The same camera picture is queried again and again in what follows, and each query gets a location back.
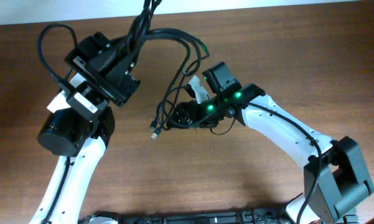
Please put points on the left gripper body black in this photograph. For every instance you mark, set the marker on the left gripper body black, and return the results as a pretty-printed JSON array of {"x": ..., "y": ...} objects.
[{"x": 80, "y": 65}]

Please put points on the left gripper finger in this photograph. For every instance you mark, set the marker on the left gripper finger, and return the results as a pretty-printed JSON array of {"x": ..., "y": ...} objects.
[
  {"x": 103, "y": 60},
  {"x": 122, "y": 66}
]

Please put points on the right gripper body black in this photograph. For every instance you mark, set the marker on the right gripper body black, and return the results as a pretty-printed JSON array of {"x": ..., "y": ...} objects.
[{"x": 183, "y": 115}]

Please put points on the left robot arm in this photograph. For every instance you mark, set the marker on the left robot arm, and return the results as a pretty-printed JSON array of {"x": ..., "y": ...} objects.
[{"x": 81, "y": 121}]

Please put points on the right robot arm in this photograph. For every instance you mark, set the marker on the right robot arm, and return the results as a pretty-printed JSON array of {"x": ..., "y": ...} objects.
[{"x": 336, "y": 177}]

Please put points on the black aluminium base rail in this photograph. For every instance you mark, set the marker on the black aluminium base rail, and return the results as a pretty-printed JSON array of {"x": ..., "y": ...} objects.
[{"x": 246, "y": 216}]

